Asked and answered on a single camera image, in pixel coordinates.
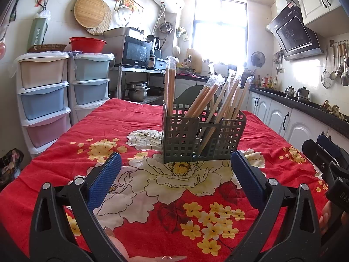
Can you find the green insulated bottle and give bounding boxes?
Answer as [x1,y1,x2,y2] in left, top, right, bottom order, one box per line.
[27,10,51,50]

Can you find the grey-blue drawer unit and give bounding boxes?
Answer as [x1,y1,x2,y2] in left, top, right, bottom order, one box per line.
[68,52,115,126]

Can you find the beige cutting board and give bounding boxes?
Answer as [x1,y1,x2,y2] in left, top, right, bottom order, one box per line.
[186,48,203,73]

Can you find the red floral tablecloth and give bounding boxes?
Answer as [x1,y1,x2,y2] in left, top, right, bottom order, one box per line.
[0,98,332,262]

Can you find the small fruit poster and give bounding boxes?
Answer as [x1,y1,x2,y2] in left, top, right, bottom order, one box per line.
[118,0,144,14]

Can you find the black range hood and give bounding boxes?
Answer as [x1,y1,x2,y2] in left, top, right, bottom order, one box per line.
[267,0,324,61]

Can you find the round woven mat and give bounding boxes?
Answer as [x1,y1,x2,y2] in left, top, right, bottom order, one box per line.
[86,4,112,36]

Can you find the beige blue pink drawer unit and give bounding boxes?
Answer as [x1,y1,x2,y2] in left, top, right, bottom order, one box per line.
[15,51,72,159]

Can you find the dark lidded pot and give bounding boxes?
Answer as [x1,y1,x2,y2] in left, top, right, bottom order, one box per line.
[297,86,311,101]

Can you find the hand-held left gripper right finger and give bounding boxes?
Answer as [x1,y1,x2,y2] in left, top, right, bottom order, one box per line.
[229,150,320,262]

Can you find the brown ginger roots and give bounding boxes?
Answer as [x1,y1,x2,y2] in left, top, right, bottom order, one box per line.
[320,100,342,121]

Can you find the group of condiment bottles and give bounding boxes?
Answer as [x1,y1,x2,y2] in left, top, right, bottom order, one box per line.
[256,74,277,89]

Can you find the chopstick pair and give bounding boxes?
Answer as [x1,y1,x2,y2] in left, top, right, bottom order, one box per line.
[164,56,178,118]

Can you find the dark printed bag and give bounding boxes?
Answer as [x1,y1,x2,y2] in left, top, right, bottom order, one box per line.
[0,148,24,190]

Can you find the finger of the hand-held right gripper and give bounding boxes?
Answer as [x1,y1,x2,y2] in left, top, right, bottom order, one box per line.
[302,139,341,181]
[318,134,349,167]

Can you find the kitchen window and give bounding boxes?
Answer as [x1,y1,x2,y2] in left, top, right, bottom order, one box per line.
[192,0,248,66]

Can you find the row of hanging kitchen utensils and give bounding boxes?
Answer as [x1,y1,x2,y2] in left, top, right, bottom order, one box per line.
[320,40,349,89]

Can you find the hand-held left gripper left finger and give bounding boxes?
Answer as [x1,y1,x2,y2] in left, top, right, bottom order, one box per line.
[29,151,122,262]

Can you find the metal shelf rack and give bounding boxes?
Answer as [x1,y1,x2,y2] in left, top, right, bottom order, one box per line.
[109,65,167,105]

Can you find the red plastic basin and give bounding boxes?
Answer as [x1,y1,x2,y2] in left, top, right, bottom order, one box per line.
[69,37,107,53]

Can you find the stacked steel pots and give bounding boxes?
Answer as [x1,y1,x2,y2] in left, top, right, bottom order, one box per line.
[126,81,150,101]

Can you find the brown wicker basket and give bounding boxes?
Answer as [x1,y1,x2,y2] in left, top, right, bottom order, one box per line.
[27,44,67,53]

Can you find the bunch of chopsticks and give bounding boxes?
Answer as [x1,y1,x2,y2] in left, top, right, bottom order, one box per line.
[178,67,255,153]

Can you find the black blender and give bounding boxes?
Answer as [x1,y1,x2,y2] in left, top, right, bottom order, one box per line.
[146,35,160,51]

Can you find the black microwave oven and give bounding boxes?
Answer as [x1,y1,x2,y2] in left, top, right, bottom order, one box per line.
[115,35,152,69]

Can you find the glass pot lid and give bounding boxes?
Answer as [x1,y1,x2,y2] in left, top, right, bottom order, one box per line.
[117,5,135,26]

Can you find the small wall fan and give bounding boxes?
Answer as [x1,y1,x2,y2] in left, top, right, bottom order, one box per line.
[250,51,266,67]

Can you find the green plastic utensil holder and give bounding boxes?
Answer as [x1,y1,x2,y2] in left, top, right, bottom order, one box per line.
[163,84,247,164]

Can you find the person's left hand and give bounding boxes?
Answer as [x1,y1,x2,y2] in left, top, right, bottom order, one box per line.
[104,228,186,262]

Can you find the person's right hand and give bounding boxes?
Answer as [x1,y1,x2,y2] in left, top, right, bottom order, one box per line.
[319,200,335,234]

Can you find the black countertop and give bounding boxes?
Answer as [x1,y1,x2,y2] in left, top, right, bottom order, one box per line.
[176,72,349,138]

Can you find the round bamboo tray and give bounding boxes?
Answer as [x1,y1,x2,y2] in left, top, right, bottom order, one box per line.
[74,0,106,29]

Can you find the grey metal box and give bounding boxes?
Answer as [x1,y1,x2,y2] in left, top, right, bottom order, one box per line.
[103,27,142,39]

